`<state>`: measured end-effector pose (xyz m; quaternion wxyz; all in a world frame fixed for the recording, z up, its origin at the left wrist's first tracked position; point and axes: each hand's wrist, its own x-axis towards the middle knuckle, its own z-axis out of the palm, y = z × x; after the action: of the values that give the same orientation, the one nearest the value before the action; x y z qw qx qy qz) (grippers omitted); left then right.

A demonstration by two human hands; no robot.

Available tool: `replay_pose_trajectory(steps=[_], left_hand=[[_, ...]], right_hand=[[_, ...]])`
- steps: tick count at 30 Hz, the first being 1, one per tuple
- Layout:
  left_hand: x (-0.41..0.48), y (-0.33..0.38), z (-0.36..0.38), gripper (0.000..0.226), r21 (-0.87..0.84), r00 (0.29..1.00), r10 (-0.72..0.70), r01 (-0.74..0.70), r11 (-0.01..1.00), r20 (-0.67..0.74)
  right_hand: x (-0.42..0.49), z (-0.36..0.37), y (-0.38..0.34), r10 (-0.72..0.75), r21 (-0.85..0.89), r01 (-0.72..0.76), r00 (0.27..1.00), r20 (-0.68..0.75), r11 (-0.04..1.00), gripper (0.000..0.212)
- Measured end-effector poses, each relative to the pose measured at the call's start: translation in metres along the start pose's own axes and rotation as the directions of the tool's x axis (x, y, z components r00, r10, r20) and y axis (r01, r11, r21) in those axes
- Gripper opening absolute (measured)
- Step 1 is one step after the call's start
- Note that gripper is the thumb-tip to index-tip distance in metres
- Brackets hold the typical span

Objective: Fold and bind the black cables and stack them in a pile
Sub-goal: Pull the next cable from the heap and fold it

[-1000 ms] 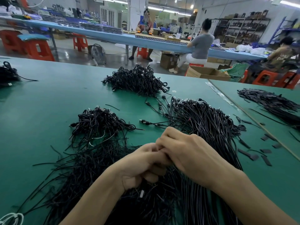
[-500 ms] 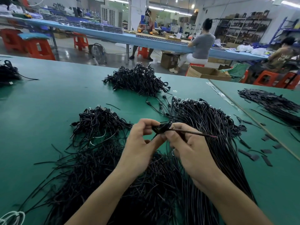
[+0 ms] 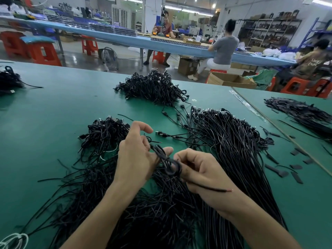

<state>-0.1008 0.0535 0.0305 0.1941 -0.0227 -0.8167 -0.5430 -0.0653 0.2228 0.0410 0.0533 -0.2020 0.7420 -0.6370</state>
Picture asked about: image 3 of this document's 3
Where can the person's right hand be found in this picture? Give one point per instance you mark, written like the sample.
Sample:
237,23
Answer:
207,179

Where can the person's left hand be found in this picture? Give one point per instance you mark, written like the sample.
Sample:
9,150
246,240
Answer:
134,160

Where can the person's left forearm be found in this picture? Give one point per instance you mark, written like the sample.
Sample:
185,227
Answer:
101,220

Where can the scattered dark tie pieces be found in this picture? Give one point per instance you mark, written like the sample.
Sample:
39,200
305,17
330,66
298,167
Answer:
295,178

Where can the open cardboard box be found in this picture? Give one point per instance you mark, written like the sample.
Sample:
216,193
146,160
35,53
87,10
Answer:
231,80

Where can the grey floor fan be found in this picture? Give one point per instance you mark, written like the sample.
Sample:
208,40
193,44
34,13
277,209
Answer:
109,59

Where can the red plastic stool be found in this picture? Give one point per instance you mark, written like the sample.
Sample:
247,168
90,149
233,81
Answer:
295,85
13,44
158,57
89,45

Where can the small cardboard box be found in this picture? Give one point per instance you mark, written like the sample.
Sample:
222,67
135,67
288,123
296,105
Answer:
188,66

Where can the green bag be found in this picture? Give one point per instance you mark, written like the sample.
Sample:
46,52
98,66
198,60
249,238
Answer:
264,78

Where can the long blue workbench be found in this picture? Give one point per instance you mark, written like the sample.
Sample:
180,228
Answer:
144,41

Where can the red stool with blue seat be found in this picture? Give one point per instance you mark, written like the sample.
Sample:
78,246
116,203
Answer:
43,51

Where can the pile of white bags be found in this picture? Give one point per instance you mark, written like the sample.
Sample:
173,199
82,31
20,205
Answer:
280,54

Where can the white pillar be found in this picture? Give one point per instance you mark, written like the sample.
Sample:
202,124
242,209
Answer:
153,14

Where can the metal storage shelf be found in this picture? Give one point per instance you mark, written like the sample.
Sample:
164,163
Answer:
271,28

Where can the blue metal rack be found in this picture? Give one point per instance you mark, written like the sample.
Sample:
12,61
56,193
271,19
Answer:
315,32

